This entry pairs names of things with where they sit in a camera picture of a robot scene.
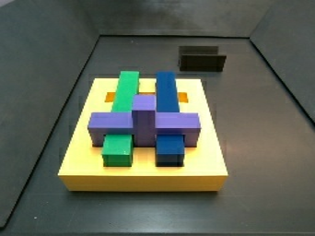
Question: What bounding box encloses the yellow wooden board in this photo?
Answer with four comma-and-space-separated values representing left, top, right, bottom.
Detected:
58, 78, 229, 192

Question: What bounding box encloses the purple cross-shaped block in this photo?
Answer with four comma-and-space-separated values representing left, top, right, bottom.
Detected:
87, 95, 201, 148

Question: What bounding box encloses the blue long block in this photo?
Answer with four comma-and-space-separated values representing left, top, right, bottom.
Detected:
155, 72, 185, 167

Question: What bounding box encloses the green long block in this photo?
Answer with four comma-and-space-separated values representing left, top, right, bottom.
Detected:
103, 71, 139, 167

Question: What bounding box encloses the black angled holder bracket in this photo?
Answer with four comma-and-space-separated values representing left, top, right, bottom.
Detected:
179, 46, 227, 72

